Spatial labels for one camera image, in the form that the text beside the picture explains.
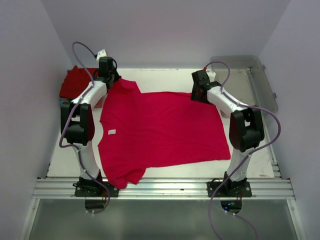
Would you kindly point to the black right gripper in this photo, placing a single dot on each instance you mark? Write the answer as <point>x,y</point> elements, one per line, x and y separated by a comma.
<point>195,97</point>

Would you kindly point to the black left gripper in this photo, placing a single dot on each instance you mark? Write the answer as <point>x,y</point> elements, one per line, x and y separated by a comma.
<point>117,76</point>

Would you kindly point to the crimson pink t shirt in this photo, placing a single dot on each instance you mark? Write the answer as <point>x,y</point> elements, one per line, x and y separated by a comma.
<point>156,129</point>

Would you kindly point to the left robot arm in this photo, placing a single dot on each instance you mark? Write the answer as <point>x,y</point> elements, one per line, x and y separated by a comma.
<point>77,123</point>

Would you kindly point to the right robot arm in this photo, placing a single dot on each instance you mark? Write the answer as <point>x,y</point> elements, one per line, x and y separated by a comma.
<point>246,131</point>

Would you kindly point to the salmon pink folded shirt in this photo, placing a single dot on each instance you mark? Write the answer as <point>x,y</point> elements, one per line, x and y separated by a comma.
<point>100,103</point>

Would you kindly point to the dark red folded shirt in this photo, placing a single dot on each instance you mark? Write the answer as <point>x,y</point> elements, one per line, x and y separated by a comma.
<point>75,82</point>

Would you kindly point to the clear plastic bin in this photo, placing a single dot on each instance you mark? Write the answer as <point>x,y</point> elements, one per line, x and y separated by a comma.
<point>247,80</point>

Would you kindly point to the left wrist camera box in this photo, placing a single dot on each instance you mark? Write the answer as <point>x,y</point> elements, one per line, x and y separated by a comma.
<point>100,54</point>

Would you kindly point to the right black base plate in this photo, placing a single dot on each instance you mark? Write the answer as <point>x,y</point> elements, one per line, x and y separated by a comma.
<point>228,192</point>

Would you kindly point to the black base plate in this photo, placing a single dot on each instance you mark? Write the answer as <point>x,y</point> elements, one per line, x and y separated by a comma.
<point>228,192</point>
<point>92,189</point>

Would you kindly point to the aluminium mounting rail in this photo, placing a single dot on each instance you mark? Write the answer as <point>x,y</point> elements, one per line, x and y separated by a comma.
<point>167,189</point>

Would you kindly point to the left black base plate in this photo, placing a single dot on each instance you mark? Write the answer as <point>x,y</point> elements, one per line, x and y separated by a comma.
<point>92,189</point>

